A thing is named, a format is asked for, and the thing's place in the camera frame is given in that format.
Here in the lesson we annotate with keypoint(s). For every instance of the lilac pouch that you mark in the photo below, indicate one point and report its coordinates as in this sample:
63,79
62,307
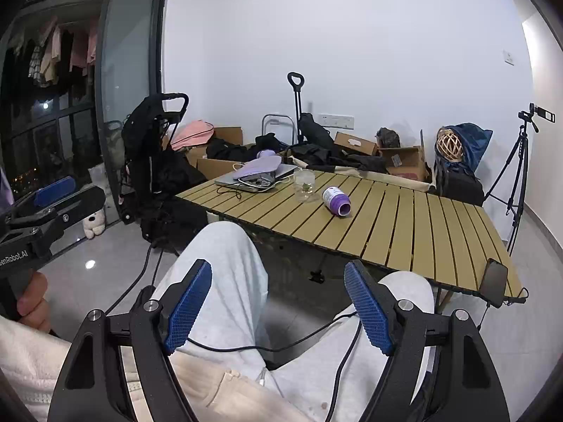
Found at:
259,167

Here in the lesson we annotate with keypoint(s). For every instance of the wall socket strip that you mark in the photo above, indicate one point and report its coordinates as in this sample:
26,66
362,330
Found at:
336,120

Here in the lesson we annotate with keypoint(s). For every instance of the person's left hand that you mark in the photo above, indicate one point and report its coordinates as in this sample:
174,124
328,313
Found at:
33,305

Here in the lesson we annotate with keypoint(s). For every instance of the open cardboard box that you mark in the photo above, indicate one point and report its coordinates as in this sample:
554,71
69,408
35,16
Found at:
220,140

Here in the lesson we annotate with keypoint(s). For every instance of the white metal frame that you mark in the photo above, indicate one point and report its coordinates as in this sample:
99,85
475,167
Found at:
277,125

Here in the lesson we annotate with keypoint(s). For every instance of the grey cloth bundle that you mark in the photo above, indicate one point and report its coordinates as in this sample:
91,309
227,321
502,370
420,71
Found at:
388,137

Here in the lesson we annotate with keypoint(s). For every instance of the person's left forearm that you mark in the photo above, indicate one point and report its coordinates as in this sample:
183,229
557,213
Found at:
26,369

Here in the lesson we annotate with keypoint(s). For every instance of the pink bag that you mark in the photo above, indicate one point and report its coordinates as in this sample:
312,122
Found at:
193,134

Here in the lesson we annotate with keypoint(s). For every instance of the silver laptop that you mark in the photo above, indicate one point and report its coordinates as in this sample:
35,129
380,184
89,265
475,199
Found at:
257,179

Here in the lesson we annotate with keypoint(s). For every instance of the hanging clothes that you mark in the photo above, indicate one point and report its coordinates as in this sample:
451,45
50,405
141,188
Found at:
52,57

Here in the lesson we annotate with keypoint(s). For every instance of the purple bottle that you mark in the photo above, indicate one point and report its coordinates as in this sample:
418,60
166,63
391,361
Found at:
336,201

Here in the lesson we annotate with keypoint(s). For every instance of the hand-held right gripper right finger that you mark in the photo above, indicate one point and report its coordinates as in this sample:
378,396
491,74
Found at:
369,312

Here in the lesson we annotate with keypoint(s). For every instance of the black camera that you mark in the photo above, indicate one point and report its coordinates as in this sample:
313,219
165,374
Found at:
539,113

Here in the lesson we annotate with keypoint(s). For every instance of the pile of black clothes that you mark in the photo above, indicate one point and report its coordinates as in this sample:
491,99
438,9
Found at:
316,149

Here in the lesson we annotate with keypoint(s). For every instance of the black backpack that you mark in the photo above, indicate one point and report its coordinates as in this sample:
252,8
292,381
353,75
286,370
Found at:
457,182

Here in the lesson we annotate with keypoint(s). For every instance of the blue bag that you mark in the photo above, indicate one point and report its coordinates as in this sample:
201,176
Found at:
475,140

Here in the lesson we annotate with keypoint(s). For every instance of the black smartphone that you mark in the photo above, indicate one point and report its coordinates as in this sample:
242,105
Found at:
493,282

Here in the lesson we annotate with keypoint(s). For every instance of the sliding glass door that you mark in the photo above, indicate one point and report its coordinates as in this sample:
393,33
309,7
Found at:
127,74

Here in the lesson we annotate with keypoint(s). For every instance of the cardboard box with red label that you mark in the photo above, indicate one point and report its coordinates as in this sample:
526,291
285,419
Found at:
407,163

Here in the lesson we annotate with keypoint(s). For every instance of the person's grey trouser legs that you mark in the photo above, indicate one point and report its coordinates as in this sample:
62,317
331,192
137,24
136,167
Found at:
228,281

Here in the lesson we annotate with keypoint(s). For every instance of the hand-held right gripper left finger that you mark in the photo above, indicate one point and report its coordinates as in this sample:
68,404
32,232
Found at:
189,312

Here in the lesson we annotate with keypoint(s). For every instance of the cream hoodie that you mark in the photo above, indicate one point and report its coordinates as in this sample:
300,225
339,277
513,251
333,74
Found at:
211,387

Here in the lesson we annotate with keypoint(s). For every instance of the black stroller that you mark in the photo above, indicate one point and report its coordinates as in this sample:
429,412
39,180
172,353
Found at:
151,167

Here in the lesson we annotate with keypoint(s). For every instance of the black tripod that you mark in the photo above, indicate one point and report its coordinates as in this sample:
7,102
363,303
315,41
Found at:
512,176

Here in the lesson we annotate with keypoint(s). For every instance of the clear glass jar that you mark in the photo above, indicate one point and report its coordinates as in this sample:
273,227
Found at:
304,184

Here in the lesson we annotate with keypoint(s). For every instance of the woven rattan ball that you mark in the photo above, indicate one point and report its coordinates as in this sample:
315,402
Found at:
450,147

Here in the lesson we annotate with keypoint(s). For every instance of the white plush toy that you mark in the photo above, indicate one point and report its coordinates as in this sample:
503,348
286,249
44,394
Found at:
94,224

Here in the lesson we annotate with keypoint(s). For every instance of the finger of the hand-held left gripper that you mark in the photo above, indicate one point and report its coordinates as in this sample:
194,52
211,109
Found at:
83,204
52,191

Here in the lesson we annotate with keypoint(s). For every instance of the cardboard box with white label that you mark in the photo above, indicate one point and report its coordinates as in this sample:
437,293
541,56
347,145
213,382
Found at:
355,143

